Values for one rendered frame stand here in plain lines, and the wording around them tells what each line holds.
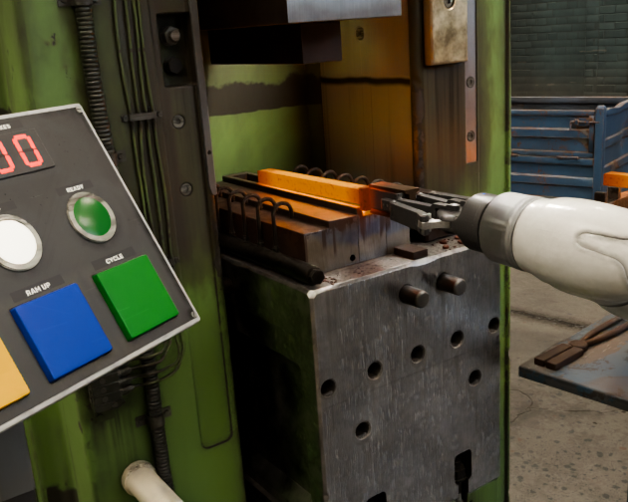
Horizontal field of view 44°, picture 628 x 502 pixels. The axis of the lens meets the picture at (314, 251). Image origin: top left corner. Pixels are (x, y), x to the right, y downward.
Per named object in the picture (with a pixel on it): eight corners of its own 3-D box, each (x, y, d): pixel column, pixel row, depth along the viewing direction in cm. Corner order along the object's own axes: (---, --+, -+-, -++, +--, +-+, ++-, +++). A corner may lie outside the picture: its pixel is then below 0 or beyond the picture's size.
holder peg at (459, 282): (468, 293, 118) (468, 277, 118) (455, 298, 117) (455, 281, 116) (449, 287, 122) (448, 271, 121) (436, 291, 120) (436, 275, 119)
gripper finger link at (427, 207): (463, 233, 101) (456, 235, 100) (401, 219, 109) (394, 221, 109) (463, 203, 100) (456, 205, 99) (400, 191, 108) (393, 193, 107)
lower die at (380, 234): (410, 248, 123) (408, 195, 121) (306, 277, 113) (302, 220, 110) (270, 208, 157) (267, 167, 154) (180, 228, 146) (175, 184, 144)
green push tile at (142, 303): (180, 313, 83) (147, 252, 83) (132, 339, 77) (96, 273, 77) (170, 319, 84) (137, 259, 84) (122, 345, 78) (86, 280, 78)
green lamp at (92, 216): (121, 235, 81) (116, 194, 80) (78, 244, 79) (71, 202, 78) (111, 230, 84) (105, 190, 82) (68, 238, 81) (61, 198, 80)
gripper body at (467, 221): (475, 262, 95) (424, 247, 102) (521, 248, 100) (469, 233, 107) (475, 203, 93) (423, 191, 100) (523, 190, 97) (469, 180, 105)
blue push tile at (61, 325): (115, 348, 75) (77, 281, 75) (55, 380, 69) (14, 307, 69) (105, 355, 76) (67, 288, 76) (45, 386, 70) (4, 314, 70)
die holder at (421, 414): (501, 476, 139) (501, 236, 126) (330, 568, 118) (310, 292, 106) (320, 376, 183) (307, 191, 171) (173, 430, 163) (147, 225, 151)
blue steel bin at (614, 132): (641, 201, 514) (646, 91, 494) (600, 230, 455) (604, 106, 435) (477, 188, 587) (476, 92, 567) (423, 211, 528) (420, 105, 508)
